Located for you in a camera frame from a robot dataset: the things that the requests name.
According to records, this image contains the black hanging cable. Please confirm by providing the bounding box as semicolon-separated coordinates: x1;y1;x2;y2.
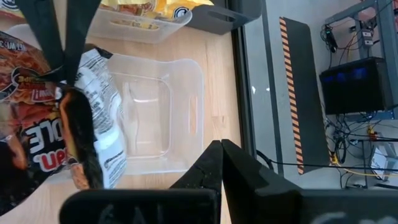
256;149;398;172

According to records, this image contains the black computer box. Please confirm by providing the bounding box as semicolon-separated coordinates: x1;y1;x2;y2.
319;56;394;116

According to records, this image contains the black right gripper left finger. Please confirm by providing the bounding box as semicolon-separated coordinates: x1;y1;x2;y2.
58;139;224;224

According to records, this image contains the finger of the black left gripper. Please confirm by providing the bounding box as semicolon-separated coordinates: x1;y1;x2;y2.
64;0;102;86
15;0;65;80

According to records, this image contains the dark gray plastic bin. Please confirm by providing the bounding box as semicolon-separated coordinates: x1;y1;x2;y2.
186;0;264;35

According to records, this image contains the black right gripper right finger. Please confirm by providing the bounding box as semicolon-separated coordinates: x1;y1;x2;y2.
221;139;398;224

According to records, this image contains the black fire noodle ramen pack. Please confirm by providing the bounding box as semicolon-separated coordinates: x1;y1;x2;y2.
73;46;128;190
0;29;105;217

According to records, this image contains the clear plastic bin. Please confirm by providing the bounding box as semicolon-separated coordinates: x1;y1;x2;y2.
6;23;206;177
88;0;193;44

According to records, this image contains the gray metal equipment rack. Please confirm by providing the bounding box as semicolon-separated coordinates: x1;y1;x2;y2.
325;0;398;121

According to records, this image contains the yellow hanging cable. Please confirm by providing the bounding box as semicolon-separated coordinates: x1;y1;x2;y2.
329;152;398;178

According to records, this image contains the black hazard-striped floor mat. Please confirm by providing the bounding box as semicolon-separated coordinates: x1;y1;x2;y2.
279;17;332;175

